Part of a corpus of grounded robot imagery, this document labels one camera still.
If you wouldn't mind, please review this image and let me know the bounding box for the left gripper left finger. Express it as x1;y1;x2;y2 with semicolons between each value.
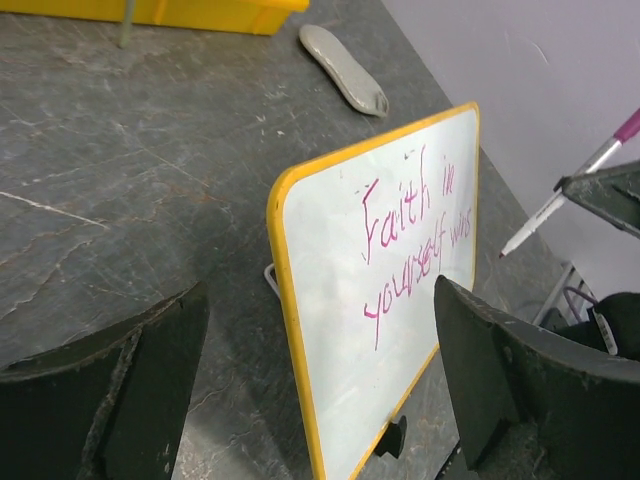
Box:
1;282;210;479

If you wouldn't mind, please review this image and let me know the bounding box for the grey round eraser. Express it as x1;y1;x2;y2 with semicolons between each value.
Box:
298;24;390;118

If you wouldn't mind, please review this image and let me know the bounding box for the yellow plastic bin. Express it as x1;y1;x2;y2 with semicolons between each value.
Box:
1;0;310;35

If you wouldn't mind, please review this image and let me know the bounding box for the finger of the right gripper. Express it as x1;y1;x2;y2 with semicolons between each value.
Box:
554;160;640;233

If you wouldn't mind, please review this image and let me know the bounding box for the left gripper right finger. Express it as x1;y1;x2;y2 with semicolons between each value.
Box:
434;277;639;479

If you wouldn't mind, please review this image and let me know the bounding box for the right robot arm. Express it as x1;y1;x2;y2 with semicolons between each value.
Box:
541;161;639;360

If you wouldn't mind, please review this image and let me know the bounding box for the yellow framed whiteboard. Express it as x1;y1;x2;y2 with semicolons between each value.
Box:
266;102;480;479

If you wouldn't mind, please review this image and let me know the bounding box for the white marker with magenta cap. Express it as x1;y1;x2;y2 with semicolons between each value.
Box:
498;107;640;260

